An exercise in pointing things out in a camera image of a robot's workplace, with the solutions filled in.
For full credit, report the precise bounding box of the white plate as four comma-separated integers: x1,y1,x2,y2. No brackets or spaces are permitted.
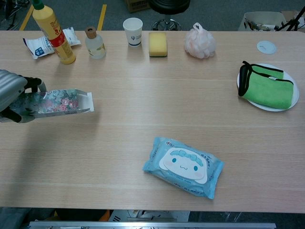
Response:
236,62,300,112

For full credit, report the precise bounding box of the pink mesh bath ball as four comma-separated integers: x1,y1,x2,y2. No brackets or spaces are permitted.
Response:
184,22,217,59

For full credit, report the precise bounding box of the yellow sponge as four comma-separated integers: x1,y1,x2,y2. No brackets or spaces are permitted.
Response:
148,32,168,58

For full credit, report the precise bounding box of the floral long box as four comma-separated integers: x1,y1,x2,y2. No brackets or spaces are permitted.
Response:
10,88,95,117

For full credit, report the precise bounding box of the black stool chrome base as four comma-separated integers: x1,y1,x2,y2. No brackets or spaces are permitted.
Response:
148,0,191,31

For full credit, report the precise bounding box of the clear bottle wooden cap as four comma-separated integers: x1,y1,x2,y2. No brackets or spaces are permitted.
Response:
84,26,107,60

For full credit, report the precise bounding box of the white bin with clutter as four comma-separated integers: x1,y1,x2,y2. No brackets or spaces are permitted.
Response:
238,11,293,32

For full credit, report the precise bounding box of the white paper cup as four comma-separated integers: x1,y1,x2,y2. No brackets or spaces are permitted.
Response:
122,17,143,48

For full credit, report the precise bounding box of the cardboard box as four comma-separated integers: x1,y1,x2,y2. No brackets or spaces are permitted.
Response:
123,0,153,13

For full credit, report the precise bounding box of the blue wet wipes pack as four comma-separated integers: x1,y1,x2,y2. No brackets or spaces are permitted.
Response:
142,136,225,200

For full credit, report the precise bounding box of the black tripod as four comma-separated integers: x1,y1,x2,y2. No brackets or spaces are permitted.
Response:
274,4,305,32

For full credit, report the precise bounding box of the white tissue pack blue print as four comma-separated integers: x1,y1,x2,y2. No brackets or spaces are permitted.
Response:
22,36,56,60

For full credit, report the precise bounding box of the green cloth black trim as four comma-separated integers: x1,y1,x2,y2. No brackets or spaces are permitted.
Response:
238,61,295,110

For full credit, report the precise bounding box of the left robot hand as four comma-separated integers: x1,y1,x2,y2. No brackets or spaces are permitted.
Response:
0,69,48,124

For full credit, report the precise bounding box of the aluminium rail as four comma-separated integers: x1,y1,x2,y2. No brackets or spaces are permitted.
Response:
28,221,277,229

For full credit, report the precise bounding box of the yellow bottle green cap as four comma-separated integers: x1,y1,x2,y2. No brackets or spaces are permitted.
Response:
31,0,77,65

